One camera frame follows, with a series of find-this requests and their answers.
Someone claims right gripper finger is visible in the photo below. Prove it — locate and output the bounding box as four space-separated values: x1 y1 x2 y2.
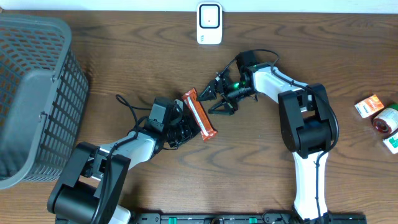
208 100 238 116
197 80 218 101

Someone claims orange snack bar wrapper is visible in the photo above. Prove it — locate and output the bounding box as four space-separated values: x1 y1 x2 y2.
182 88 218 141

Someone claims orange white small box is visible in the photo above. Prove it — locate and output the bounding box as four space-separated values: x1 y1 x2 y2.
354 95 384 118

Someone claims green lid white jar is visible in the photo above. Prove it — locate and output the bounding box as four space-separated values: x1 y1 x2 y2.
373 104 397 134

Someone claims white green carton box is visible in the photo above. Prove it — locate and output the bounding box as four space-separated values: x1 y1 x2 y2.
382 132 398 154

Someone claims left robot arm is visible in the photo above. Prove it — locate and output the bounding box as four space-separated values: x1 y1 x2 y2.
47 105 200 223

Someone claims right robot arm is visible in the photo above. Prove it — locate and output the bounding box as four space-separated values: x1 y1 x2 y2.
197 63 338 223

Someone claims white barcode scanner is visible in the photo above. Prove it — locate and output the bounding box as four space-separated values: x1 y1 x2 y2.
197 2 223 45

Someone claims grey plastic basket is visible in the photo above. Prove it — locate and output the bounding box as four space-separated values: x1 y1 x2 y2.
1 14 89 189

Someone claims right black cable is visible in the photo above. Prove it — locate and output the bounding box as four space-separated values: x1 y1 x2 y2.
217 49 340 224

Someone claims black cable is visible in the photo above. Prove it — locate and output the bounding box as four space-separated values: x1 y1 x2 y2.
217 49 340 224
90 94 153 224

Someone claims left black cable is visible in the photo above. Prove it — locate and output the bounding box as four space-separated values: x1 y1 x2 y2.
90 94 153 224

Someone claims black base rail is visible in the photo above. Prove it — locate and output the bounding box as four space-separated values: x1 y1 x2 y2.
55 212 367 224

